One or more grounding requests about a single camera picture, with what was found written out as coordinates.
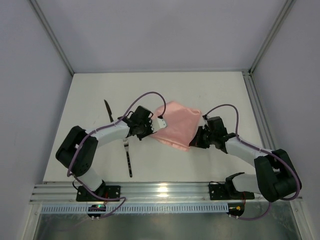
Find pink satin napkin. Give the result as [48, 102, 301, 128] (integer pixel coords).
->
[151, 101, 202, 152]

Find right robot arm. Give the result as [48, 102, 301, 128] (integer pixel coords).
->
[189, 116, 302, 203]

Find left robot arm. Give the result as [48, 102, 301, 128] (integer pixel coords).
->
[55, 106, 154, 199]

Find black knife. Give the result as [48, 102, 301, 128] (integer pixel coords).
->
[103, 99, 114, 123]

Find right controller board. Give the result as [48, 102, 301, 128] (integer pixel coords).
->
[227, 203, 245, 219]

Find controller board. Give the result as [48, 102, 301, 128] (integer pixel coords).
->
[87, 204, 106, 219]
[227, 203, 245, 219]

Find left controller board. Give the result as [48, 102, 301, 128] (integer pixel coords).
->
[87, 204, 106, 219]

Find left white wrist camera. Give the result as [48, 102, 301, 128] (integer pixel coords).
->
[151, 117, 168, 133]

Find silver fork black handle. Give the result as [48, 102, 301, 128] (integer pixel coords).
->
[123, 138, 133, 178]

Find right side aluminium rail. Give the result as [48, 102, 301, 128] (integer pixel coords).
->
[242, 70, 277, 150]

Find aluminium rail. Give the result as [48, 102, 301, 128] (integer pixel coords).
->
[29, 181, 303, 205]
[242, 70, 277, 150]

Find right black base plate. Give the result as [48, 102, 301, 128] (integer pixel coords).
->
[208, 181, 255, 201]

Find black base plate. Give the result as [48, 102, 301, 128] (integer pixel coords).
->
[76, 185, 121, 202]
[208, 181, 255, 201]

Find grey slotted cable duct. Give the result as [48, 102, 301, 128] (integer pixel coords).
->
[40, 202, 229, 215]

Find aluminium front rail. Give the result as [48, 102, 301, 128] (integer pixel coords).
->
[29, 181, 303, 205]

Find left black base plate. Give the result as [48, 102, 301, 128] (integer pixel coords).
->
[76, 185, 121, 202]

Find left corner frame post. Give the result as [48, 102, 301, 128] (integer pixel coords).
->
[27, 0, 75, 77]

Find corner frame post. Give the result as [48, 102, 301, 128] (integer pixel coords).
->
[27, 0, 75, 77]
[248, 0, 296, 75]

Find right corner frame post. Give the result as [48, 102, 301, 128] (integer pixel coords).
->
[248, 0, 296, 75]

